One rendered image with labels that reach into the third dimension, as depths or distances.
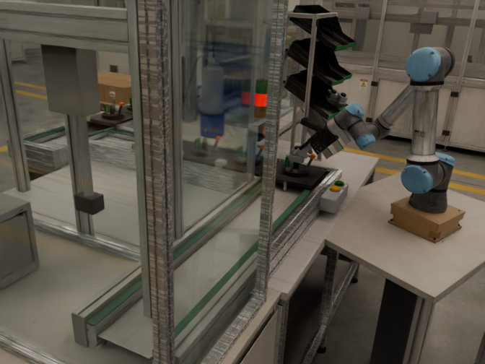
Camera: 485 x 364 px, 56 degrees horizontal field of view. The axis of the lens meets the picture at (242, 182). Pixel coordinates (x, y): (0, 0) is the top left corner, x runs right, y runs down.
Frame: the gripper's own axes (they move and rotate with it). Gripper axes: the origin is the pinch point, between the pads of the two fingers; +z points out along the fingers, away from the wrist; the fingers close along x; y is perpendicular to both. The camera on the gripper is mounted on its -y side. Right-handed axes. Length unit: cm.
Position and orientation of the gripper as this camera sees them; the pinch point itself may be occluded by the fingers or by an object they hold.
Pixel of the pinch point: (296, 151)
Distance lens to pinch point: 213.7
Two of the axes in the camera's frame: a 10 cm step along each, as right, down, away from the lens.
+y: 6.2, 7.8, -0.1
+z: -6.5, 5.2, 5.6
